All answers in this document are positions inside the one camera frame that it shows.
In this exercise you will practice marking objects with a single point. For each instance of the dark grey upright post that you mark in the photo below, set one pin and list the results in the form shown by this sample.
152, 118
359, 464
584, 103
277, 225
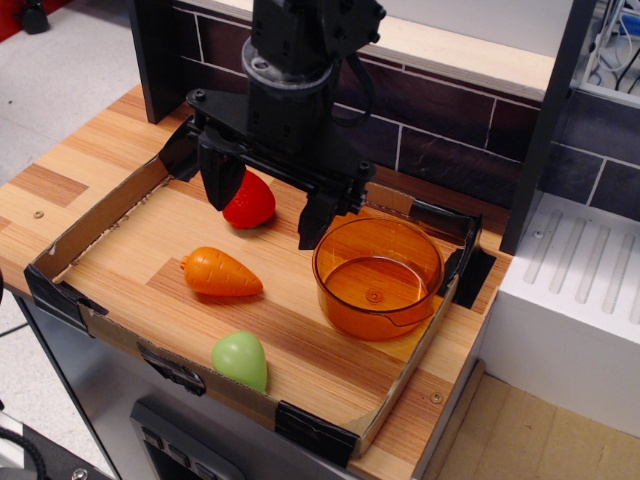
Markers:
558, 92

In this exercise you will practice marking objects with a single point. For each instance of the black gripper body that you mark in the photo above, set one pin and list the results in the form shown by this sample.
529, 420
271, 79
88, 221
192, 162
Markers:
287, 129

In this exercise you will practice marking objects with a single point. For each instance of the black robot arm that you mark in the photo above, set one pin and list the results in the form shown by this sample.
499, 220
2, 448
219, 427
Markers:
313, 39

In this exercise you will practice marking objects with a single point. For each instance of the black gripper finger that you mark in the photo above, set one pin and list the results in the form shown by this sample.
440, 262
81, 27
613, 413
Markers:
222, 171
317, 216

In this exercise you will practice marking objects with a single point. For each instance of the green plastic toy pear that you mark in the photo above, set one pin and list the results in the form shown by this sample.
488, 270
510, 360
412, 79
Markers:
240, 356

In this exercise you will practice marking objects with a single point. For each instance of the black oven control panel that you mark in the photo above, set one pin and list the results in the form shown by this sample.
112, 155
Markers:
182, 447

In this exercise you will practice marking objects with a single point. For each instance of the brass screw washer right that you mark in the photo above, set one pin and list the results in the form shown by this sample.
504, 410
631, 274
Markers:
436, 398

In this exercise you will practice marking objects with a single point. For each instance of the cardboard fence with black tape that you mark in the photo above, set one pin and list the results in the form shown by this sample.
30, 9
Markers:
119, 225

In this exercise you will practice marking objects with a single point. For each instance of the orange plastic toy carrot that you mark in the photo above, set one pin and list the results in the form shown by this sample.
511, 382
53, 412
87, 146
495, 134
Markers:
212, 272

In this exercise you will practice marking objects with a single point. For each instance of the red plastic toy strawberry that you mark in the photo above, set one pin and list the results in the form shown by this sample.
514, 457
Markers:
253, 204

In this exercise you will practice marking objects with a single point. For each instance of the transparent orange plastic pot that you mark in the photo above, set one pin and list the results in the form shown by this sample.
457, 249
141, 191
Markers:
377, 277

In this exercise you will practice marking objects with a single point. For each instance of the dark grey left post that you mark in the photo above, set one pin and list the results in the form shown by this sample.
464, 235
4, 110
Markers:
156, 41

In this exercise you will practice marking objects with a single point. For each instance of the white toy sink drainboard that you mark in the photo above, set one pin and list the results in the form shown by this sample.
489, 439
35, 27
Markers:
565, 323

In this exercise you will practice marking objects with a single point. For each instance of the black object top left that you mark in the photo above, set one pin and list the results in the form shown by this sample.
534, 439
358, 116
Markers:
32, 17

